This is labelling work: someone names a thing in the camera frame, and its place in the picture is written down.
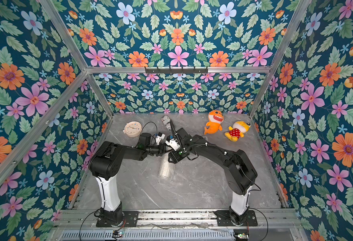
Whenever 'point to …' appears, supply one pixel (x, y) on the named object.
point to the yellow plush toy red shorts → (238, 129)
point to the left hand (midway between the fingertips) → (173, 148)
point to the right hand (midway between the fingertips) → (175, 154)
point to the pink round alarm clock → (132, 128)
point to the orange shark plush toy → (215, 118)
